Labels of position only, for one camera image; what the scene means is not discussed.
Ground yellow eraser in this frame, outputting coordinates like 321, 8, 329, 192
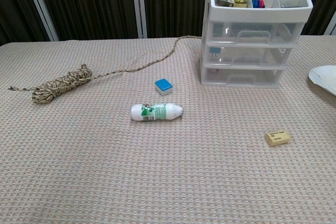
264, 129, 291, 146

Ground beige woven tablecloth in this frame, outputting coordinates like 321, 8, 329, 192
0, 35, 336, 224

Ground braided tan rope bundle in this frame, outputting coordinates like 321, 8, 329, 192
7, 35, 203, 105

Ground white plastic drawer unit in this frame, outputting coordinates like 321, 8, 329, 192
201, 0, 314, 89

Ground white bottle green label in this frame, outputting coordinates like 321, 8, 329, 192
131, 102, 184, 122

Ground white paper plate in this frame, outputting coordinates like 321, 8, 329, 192
307, 65, 336, 94

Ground clear plastic drawer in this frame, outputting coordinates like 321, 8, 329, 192
202, 65, 286, 88

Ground dark curtain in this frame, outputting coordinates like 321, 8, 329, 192
0, 0, 336, 46

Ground clear drawer with white paper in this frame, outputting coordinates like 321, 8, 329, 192
207, 20, 305, 46

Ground blue and white block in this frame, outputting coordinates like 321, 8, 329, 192
154, 78, 174, 96

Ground colourful snack packets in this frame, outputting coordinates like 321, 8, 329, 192
215, 0, 249, 8

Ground white frame post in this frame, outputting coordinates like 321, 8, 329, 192
22, 0, 59, 41
324, 14, 336, 36
130, 0, 148, 38

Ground clear drawer with blue clip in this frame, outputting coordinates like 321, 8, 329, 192
206, 42, 296, 67

